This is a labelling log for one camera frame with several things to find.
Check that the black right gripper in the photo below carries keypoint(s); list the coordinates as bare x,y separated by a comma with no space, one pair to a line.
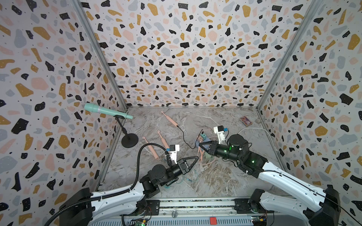
216,148

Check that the black microphone stand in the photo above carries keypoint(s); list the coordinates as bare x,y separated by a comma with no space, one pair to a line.
129,140

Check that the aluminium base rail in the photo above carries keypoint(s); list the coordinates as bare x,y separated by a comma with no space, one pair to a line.
220,211

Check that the light blue power strip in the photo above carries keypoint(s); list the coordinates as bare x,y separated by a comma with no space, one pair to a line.
208,140

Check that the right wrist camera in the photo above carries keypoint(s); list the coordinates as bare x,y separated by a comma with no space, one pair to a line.
220,132

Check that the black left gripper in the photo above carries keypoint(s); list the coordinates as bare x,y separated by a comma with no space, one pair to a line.
187,169

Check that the pink toothbrush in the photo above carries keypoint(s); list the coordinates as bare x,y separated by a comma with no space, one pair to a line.
170,120
152,150
164,142

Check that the small colourful card box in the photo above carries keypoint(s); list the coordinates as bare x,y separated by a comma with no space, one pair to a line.
246,121

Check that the teal plug adapter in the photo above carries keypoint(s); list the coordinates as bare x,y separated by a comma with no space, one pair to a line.
204,137

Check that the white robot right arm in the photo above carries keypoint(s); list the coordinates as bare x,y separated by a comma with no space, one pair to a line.
312,204

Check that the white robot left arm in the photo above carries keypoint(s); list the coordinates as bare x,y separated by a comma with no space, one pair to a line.
85,208

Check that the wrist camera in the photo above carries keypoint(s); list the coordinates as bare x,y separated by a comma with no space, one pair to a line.
220,132
171,155

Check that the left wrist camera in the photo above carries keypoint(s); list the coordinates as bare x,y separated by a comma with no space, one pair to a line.
171,155

